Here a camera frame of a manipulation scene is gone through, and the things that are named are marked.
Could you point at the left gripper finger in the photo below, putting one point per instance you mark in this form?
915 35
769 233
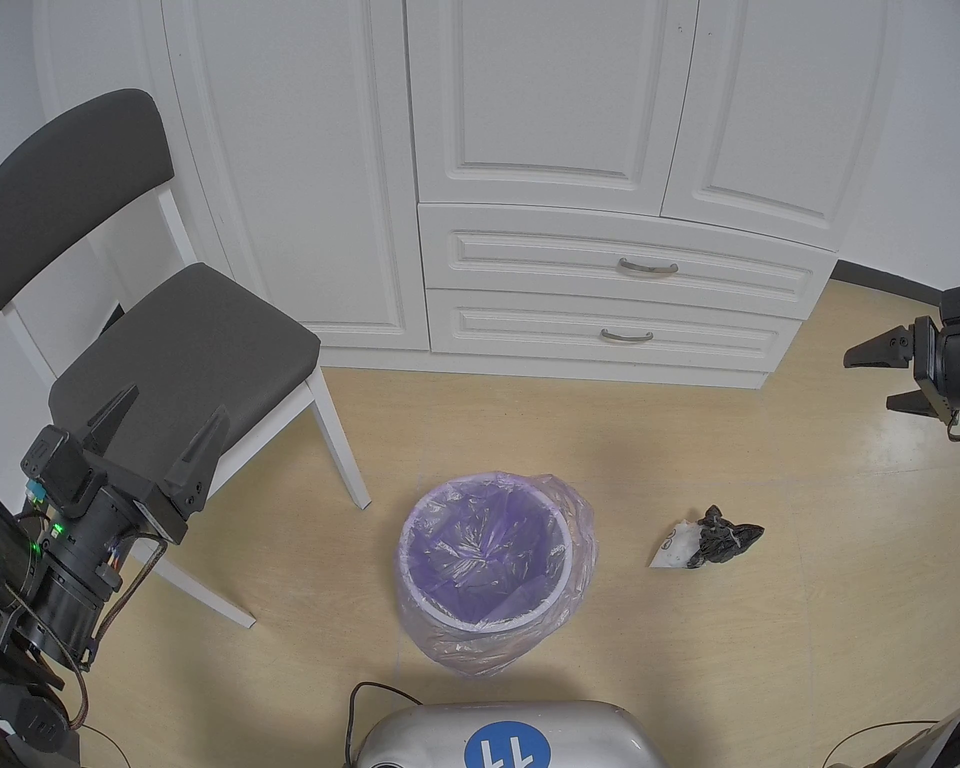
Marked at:
105 431
191 480

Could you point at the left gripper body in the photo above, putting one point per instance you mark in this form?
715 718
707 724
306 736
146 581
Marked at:
127 502

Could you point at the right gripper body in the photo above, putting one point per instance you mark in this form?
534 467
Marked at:
941 375

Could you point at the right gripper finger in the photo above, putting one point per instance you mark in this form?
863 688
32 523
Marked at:
919 403
889 349

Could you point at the purple plastic bag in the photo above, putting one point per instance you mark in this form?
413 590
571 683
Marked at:
480 547

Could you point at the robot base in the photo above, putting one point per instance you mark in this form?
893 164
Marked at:
420 742

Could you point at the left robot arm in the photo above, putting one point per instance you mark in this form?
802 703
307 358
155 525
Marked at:
60 600

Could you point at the crumpled black plastic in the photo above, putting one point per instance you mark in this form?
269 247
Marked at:
721 544

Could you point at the white trash bin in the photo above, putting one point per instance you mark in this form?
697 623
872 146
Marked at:
465 646

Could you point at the white chair grey cushions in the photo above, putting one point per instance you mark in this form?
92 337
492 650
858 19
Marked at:
187 337

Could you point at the crumpled white paper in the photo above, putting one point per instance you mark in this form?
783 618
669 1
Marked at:
673 551

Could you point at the white wardrobe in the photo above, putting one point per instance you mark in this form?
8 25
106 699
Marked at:
525 112

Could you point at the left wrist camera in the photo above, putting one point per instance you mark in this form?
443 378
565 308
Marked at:
60 469

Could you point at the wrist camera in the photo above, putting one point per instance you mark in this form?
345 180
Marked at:
951 306
60 469

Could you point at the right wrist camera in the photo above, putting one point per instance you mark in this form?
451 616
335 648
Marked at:
951 306

